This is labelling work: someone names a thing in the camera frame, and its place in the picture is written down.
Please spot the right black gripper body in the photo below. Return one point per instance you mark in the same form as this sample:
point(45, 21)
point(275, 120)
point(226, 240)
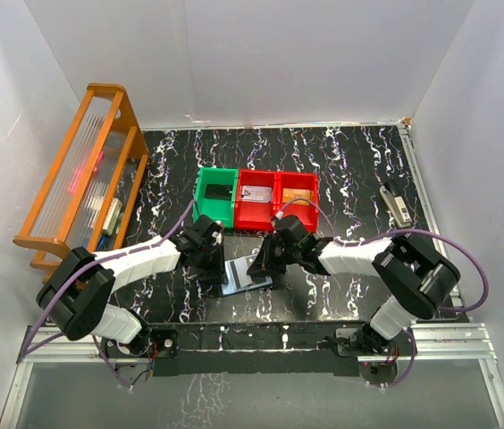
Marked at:
point(270, 257)

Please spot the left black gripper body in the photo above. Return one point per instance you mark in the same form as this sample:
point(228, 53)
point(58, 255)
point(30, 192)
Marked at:
point(210, 261)

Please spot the white VIP card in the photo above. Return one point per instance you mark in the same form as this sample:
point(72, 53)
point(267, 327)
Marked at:
point(243, 273)

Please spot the green plastic bin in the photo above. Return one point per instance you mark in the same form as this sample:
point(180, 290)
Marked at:
point(217, 210)

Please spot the dark grey credit card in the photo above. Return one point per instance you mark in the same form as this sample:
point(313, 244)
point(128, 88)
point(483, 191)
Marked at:
point(218, 191)

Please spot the red double plastic bin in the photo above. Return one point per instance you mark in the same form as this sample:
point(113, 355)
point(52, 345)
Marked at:
point(259, 216)

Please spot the black silver stapler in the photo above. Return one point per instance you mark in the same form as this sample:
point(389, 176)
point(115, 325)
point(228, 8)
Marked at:
point(393, 198)

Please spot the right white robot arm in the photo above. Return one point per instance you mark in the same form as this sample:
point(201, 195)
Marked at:
point(418, 277)

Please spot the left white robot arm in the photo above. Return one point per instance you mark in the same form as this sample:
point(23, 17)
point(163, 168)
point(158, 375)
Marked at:
point(76, 296)

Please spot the orange credit card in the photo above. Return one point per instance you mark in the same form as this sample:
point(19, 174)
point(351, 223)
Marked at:
point(297, 196)

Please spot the silver credit card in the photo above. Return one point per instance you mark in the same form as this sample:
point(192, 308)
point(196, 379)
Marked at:
point(256, 194)

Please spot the white eraser box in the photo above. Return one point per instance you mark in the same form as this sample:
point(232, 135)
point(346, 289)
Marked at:
point(112, 217)

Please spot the wooden shelf rack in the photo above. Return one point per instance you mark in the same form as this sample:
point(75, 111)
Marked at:
point(103, 156)

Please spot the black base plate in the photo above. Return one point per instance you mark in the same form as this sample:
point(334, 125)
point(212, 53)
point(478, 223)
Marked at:
point(343, 348)

